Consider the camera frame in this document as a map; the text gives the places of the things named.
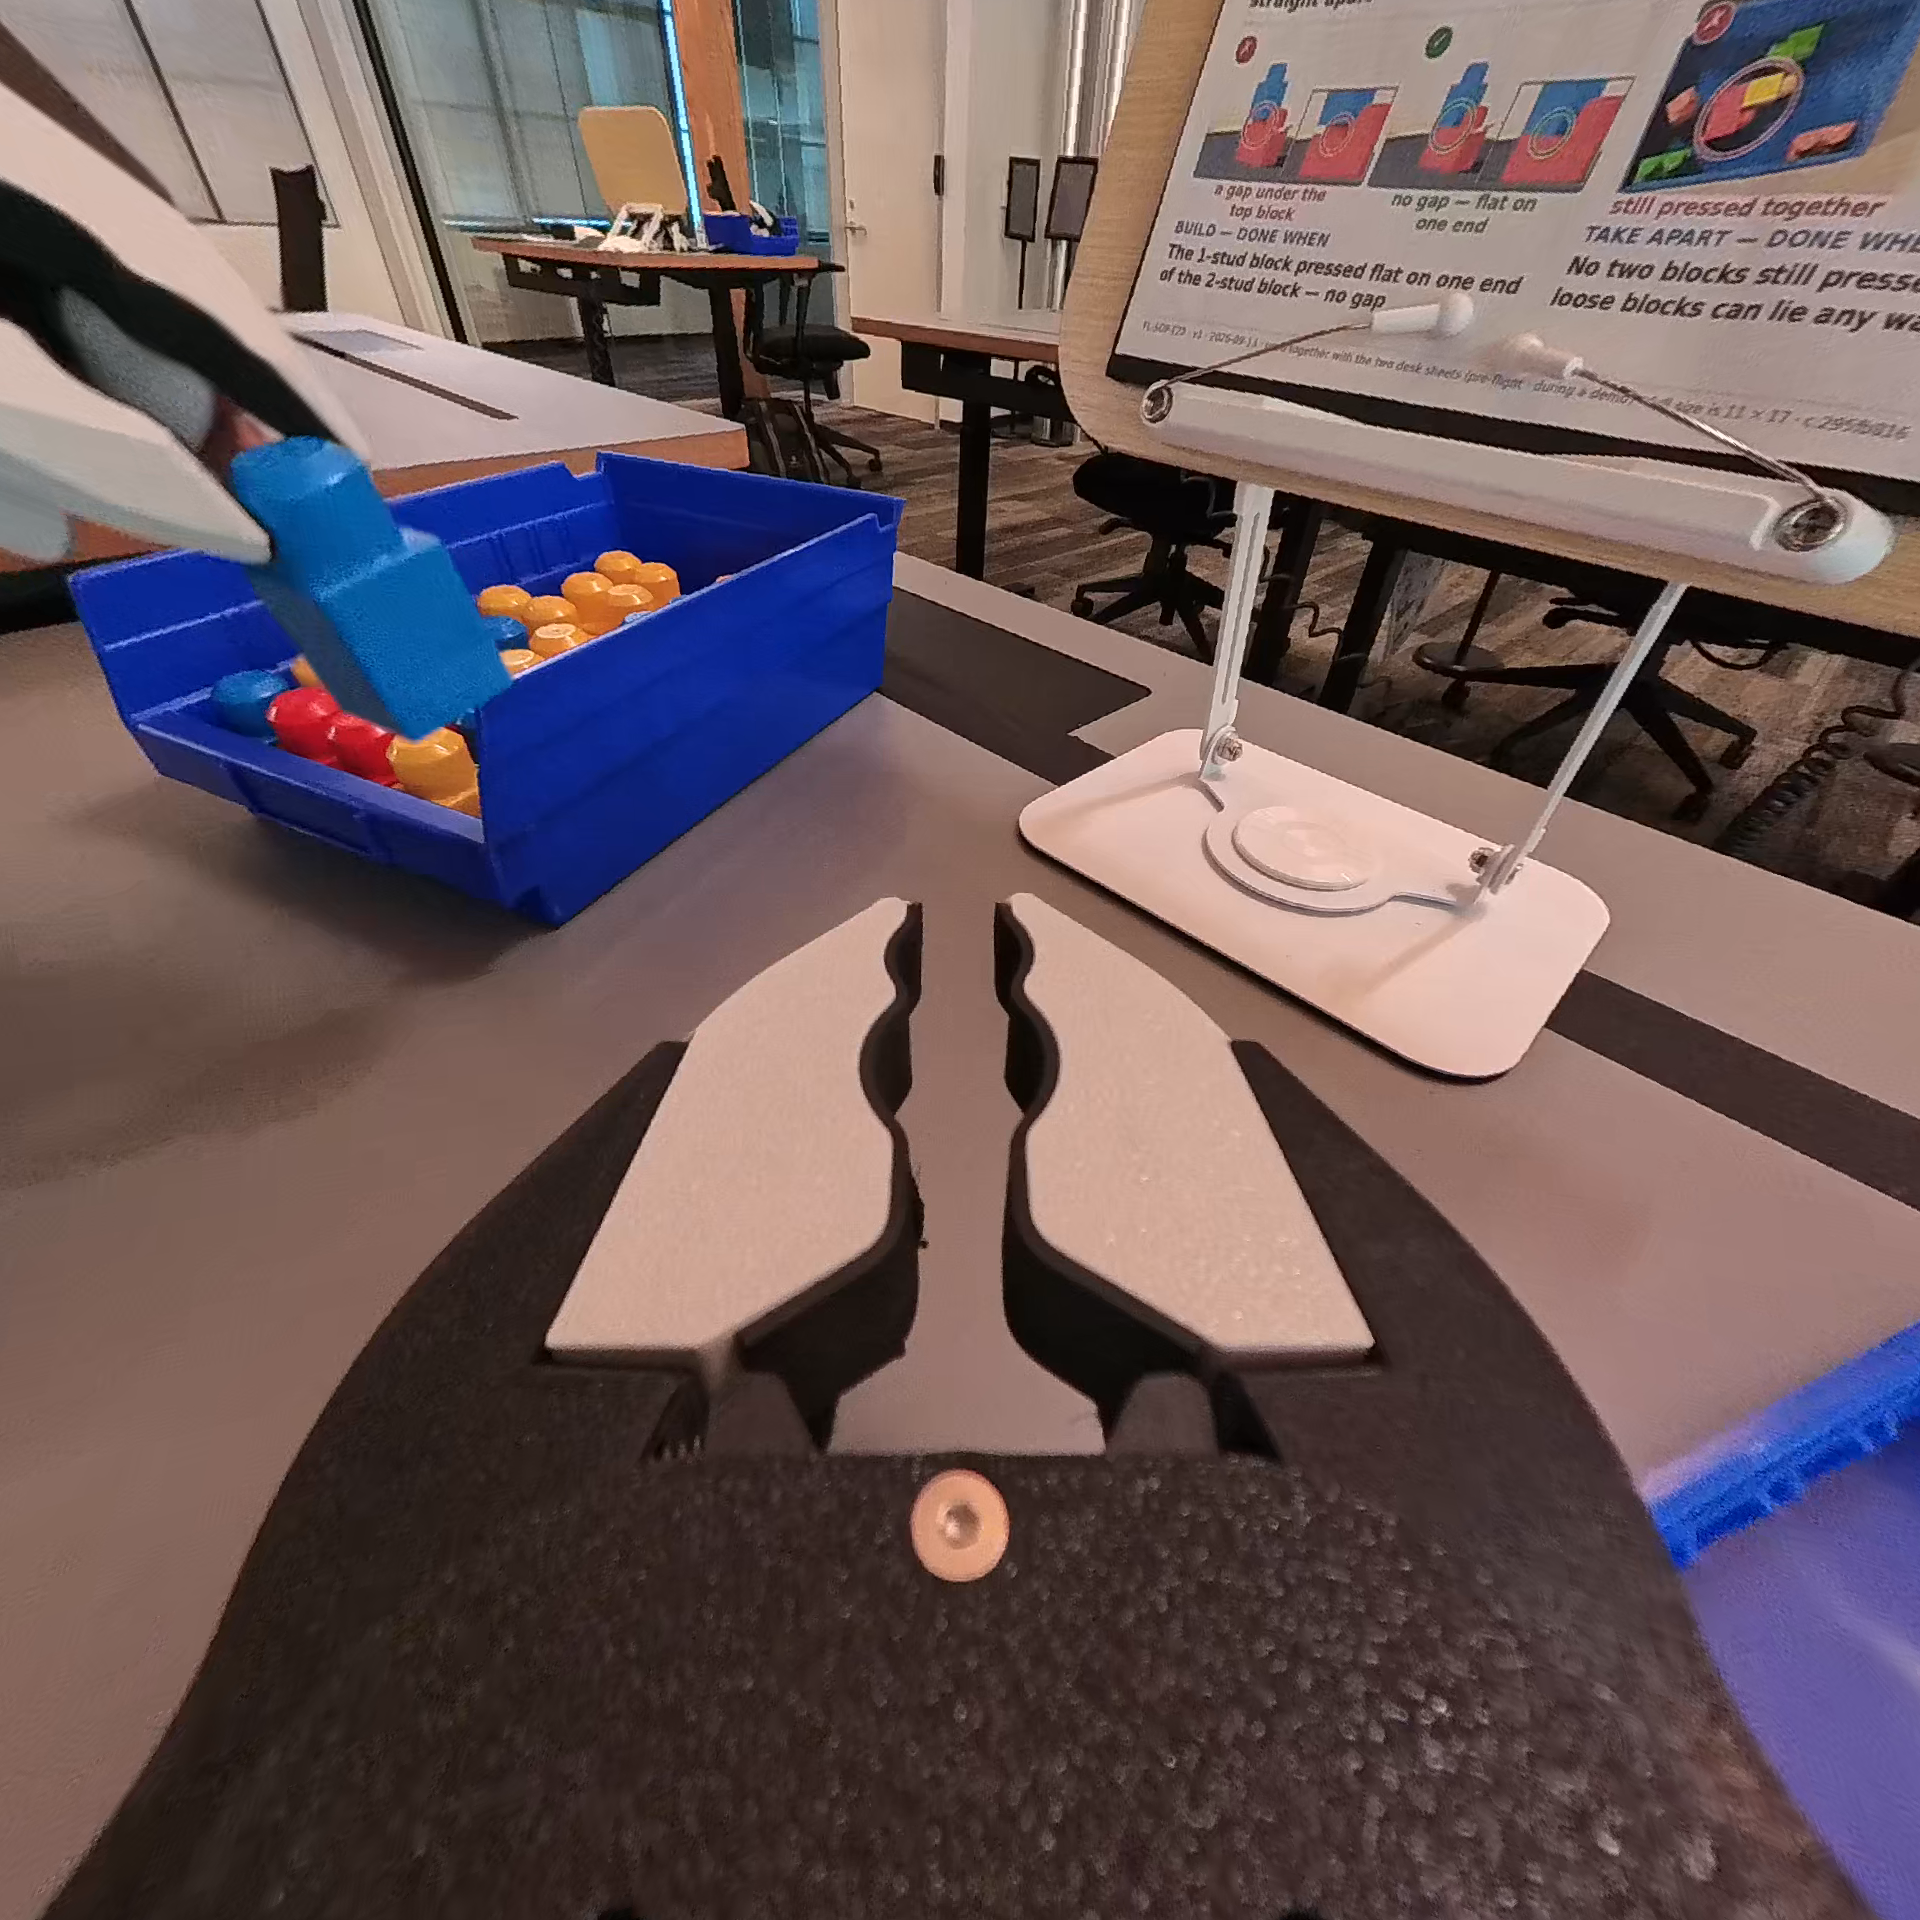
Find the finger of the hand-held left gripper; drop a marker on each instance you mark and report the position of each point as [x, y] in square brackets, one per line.
[107, 465]
[149, 224]

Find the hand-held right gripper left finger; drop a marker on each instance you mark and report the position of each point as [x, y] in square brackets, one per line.
[722, 1201]

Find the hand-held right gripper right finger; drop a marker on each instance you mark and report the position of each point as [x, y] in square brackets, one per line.
[1186, 1201]

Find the blue single-stud block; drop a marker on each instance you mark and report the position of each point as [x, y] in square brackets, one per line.
[390, 615]

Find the blue plastic bin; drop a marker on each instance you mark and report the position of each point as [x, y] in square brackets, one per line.
[676, 720]

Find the pile of toy blocks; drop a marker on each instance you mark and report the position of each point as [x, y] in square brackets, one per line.
[594, 592]

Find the blue object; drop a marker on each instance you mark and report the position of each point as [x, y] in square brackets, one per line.
[1800, 1440]

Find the person's left hand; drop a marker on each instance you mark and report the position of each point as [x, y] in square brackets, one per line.
[242, 425]

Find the black office chair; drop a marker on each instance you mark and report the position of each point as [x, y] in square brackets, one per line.
[803, 352]
[1635, 675]
[1155, 495]
[300, 224]

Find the black floor lamp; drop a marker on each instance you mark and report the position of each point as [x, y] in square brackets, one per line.
[405, 150]

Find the white document stand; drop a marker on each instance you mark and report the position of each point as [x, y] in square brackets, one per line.
[1349, 932]

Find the beige divider panel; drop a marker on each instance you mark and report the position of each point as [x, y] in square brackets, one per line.
[629, 158]

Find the grey wood-edged desk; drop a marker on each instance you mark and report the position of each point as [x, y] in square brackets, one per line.
[960, 329]
[662, 260]
[629, 412]

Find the wooden pillar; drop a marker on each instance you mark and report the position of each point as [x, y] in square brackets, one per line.
[714, 91]

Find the small blue bin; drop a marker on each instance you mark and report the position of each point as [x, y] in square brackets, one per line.
[750, 235]

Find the white door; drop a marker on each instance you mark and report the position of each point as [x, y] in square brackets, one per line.
[892, 150]

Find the black sign stand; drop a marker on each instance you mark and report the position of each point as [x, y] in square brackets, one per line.
[1070, 196]
[1023, 196]

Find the printed instruction sheet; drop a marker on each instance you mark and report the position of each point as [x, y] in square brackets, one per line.
[1426, 271]

